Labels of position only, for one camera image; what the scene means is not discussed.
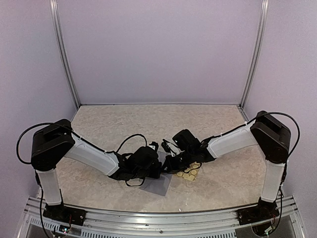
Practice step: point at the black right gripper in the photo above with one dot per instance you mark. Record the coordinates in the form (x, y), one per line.
(171, 167)

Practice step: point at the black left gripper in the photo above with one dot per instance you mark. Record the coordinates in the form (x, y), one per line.
(156, 174)

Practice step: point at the grey envelope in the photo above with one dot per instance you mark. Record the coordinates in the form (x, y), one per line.
(158, 186)

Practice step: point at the brown sticker sheet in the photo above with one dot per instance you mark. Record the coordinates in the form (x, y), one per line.
(190, 173)

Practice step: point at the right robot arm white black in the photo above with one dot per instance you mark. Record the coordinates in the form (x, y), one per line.
(265, 132)

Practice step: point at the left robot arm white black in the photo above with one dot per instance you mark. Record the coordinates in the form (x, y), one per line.
(57, 140)

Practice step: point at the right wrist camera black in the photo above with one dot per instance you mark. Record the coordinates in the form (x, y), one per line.
(170, 148)

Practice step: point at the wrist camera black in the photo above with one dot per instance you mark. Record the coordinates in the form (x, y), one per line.
(154, 145)
(170, 148)

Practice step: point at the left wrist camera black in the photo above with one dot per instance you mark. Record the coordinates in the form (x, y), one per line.
(154, 145)

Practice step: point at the front aluminium rail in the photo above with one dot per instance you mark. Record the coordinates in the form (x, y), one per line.
(223, 223)

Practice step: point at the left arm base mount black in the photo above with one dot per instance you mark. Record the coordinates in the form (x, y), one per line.
(57, 211)

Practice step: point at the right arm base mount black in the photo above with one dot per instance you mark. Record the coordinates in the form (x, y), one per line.
(262, 211)

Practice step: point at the left aluminium frame post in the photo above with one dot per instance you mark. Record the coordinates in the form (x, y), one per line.
(63, 53)

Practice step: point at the aluminium frame post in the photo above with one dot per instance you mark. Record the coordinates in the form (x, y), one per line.
(256, 53)
(63, 53)

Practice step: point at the right aluminium frame post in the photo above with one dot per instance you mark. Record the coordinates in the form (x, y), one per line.
(256, 53)

